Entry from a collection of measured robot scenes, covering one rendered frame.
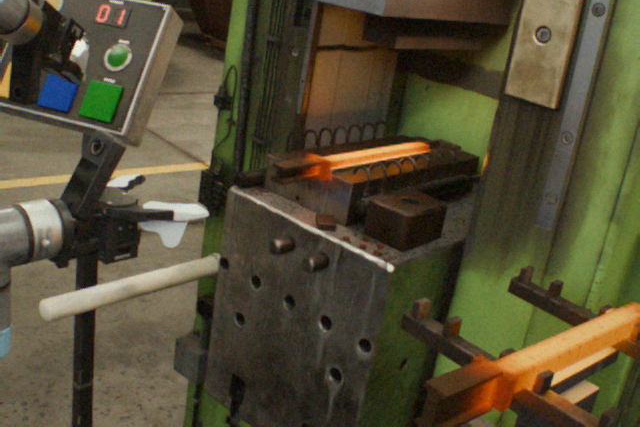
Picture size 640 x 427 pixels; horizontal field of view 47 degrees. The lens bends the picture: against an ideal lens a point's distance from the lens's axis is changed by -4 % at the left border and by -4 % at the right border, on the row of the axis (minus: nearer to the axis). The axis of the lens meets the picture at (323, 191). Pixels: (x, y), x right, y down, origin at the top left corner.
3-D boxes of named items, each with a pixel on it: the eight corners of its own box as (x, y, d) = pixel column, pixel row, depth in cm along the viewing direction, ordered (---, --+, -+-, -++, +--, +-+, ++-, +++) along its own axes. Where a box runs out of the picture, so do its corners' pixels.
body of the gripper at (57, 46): (88, 32, 127) (54, 0, 115) (71, 77, 125) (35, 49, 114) (52, 25, 129) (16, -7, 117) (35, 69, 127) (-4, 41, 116)
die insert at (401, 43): (394, 49, 128) (401, 14, 126) (361, 39, 132) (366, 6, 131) (481, 50, 150) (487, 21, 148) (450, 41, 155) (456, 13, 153)
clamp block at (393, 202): (402, 253, 121) (410, 215, 119) (361, 234, 126) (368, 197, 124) (442, 238, 129) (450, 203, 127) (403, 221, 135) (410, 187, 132)
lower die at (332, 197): (345, 226, 128) (354, 178, 125) (263, 187, 140) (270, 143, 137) (471, 191, 159) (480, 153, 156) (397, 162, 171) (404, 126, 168)
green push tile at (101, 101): (109, 122, 142) (122, 86, 143) (77, 114, 144) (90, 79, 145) (113, 125, 143) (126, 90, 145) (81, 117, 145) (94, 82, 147)
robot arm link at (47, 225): (7, 195, 91) (38, 218, 86) (39, 190, 94) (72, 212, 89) (6, 249, 93) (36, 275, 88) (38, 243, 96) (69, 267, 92)
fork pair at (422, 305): (447, 339, 79) (451, 323, 78) (409, 316, 83) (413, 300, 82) (560, 296, 94) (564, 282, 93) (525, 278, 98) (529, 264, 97)
